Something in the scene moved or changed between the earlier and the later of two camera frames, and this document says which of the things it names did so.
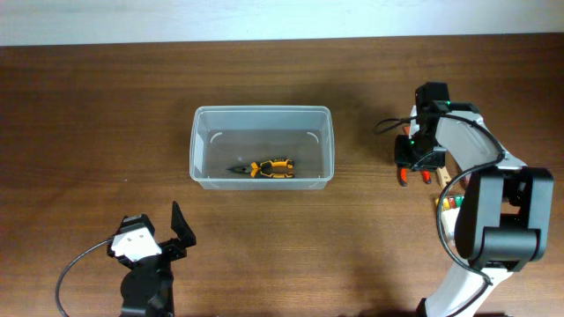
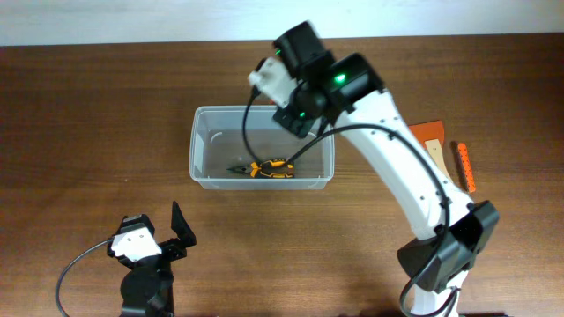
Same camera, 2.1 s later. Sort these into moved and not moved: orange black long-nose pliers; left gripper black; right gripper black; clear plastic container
Moved: right gripper black
Not moved: left gripper black; orange black long-nose pliers; clear plastic container
